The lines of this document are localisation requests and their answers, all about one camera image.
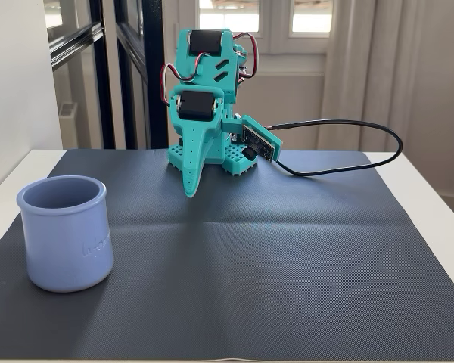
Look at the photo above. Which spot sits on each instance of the teal gripper with servo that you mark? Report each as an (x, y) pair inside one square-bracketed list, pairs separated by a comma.
[(195, 107)]

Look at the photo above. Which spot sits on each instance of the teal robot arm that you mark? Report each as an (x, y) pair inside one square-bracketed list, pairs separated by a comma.
[(212, 60)]

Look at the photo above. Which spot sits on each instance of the light blue pot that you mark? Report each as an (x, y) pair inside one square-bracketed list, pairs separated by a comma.
[(66, 238)]

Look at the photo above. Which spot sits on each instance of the dark grey textured mat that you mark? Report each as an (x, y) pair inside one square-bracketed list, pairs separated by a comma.
[(249, 246)]

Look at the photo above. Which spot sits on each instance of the white framed window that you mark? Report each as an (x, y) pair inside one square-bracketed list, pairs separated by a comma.
[(265, 17)]

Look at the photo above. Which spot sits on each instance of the beige curtain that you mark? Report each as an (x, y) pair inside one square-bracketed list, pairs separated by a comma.
[(408, 83)]

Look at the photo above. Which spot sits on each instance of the wrist camera board teal mount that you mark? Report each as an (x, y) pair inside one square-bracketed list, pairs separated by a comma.
[(259, 141)]

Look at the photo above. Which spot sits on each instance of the black metal glass door frame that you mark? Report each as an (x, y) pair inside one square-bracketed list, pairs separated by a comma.
[(128, 75)]

